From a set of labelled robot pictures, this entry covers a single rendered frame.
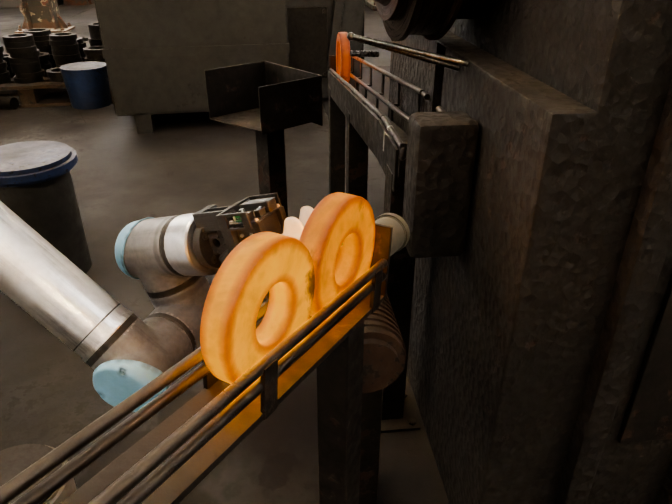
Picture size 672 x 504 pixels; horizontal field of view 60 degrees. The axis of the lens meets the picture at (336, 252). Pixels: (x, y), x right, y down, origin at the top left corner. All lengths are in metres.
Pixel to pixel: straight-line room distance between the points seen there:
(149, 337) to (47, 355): 1.04
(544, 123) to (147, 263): 0.57
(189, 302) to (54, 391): 0.88
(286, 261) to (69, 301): 0.35
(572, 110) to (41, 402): 1.42
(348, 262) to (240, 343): 0.25
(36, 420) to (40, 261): 0.87
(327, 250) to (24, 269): 0.40
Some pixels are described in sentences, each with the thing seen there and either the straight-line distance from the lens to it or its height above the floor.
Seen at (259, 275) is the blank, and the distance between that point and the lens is 0.54.
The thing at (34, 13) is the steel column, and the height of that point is 0.20.
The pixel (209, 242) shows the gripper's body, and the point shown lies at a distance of 0.81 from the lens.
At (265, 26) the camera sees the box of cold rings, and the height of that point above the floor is 0.58.
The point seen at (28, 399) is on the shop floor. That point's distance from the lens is 1.73.
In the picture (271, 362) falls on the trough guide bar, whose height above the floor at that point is 0.70.
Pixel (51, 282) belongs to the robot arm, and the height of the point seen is 0.66.
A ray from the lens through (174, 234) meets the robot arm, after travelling 0.82.
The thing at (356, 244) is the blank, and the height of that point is 0.71.
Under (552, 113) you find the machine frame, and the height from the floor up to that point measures 0.87.
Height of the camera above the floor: 1.06
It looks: 29 degrees down
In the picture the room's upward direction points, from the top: straight up
